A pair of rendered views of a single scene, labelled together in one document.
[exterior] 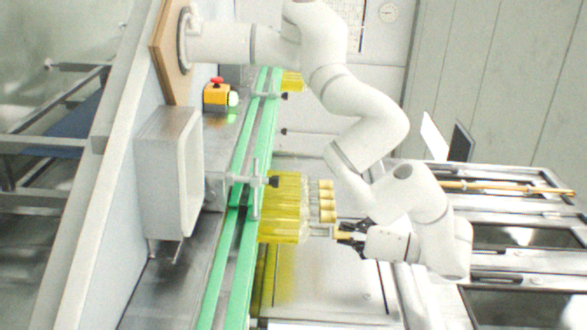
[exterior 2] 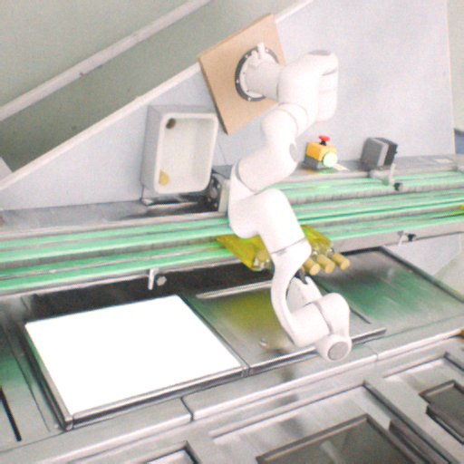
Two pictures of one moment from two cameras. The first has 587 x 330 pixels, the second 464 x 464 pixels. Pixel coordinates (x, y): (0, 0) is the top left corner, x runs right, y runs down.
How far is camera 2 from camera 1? 109 cm
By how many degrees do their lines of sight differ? 46
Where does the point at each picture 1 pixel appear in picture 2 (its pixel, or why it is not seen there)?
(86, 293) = (54, 157)
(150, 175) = (149, 134)
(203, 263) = (157, 216)
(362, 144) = (249, 159)
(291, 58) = not seen: hidden behind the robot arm
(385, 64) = not seen: outside the picture
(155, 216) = (146, 166)
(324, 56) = (282, 93)
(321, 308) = (222, 320)
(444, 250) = (275, 288)
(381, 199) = (236, 205)
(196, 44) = (251, 75)
